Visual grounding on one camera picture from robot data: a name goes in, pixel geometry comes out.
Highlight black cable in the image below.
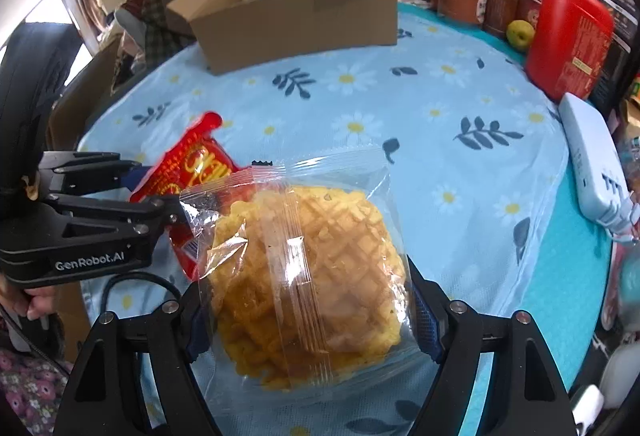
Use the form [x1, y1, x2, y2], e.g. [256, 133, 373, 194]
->
[100, 273, 182, 313]

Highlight teal table cloth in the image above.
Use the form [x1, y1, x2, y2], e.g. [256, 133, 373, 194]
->
[397, 0, 621, 436]

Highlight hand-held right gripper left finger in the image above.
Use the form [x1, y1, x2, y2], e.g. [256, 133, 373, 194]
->
[59, 283, 223, 436]

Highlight clear packet of yellow waffle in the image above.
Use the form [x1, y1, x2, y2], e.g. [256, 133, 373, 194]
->
[177, 143, 426, 394]

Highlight light blue plastic case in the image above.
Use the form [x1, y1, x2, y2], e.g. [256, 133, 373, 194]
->
[557, 93, 633, 229]

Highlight green apple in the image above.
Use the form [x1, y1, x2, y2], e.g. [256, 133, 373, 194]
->
[506, 19, 537, 53]

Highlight person's left hand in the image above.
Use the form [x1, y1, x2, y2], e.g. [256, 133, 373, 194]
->
[21, 287, 59, 321]

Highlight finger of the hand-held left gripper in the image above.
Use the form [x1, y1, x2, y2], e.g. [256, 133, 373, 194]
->
[40, 151, 144, 198]
[49, 195, 187, 231]

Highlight large red gold snack packet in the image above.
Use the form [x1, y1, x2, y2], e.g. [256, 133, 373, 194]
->
[129, 112, 251, 282]

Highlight green plaid cloth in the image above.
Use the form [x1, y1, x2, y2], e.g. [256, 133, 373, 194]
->
[142, 0, 196, 62]

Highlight person's floral clothing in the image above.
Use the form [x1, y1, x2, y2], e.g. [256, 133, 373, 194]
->
[0, 348, 71, 436]

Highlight red canister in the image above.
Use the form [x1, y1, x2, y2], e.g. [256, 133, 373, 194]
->
[525, 0, 615, 102]

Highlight white plastic object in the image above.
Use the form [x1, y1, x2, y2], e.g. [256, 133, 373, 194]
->
[572, 346, 640, 436]

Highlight brown spice jar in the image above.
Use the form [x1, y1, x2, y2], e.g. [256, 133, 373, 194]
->
[482, 0, 523, 39]

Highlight flattened cardboard sheets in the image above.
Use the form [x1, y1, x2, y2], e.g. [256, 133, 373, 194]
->
[47, 36, 123, 152]

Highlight cardboard box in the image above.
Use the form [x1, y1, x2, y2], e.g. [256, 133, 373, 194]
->
[165, 0, 407, 76]

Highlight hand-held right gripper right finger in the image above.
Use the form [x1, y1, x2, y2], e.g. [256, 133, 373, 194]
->
[405, 256, 583, 436]

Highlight person's left forearm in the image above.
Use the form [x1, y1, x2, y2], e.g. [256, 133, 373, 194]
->
[0, 21, 83, 162]

